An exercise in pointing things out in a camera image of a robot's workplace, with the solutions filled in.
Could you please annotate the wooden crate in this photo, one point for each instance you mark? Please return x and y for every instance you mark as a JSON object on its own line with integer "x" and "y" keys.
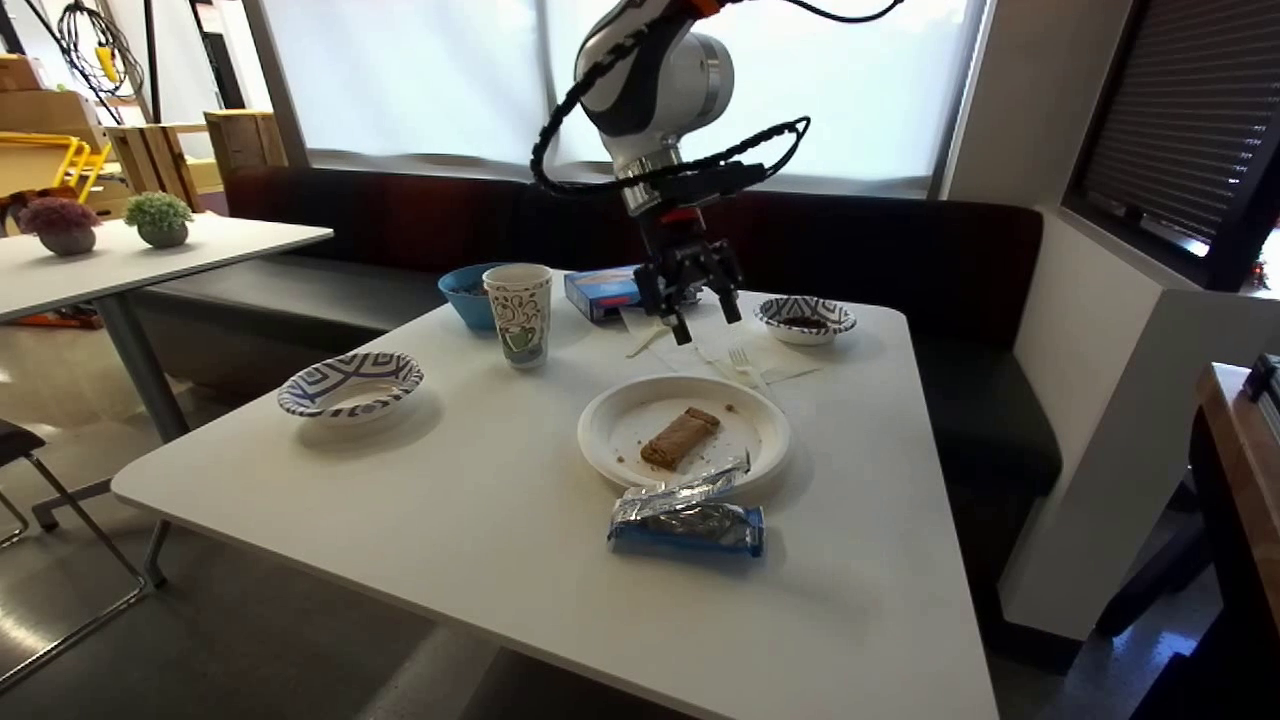
{"x": 198, "y": 161}

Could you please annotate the blue snack box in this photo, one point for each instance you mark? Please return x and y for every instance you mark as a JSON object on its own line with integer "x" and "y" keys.
{"x": 600, "y": 293}

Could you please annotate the patterned paper cup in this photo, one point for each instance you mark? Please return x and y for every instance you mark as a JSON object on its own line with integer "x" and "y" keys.
{"x": 523, "y": 310}

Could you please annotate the green plant ball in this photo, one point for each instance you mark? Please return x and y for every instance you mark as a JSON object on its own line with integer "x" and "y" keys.
{"x": 159, "y": 217}

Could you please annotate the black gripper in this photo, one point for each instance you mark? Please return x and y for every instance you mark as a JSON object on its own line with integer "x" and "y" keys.
{"x": 680, "y": 257}

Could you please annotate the blue silver snack wrapper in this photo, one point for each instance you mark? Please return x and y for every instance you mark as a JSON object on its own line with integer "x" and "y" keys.
{"x": 688, "y": 519}

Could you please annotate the cream plastic knife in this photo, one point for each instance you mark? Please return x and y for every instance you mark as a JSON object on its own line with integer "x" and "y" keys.
{"x": 649, "y": 342}

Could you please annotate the patterned bowl with chocolate pieces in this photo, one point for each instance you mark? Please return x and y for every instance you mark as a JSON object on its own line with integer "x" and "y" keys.
{"x": 806, "y": 323}

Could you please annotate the empty patterned paper bowl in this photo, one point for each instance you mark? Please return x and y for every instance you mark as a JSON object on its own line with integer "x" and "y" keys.
{"x": 349, "y": 391}

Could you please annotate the grey bench seat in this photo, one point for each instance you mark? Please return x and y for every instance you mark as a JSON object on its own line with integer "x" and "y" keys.
{"x": 948, "y": 264}

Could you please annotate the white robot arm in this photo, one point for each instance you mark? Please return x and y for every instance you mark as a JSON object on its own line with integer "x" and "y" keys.
{"x": 652, "y": 85}

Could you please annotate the white paper napkin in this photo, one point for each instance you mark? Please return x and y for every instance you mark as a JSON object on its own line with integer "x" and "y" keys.
{"x": 755, "y": 359}

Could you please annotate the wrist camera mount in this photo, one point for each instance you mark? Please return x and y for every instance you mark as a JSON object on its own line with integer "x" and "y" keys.
{"x": 694, "y": 184}

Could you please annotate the white foam plate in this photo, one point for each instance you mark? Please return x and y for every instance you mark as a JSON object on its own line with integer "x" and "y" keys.
{"x": 626, "y": 419}

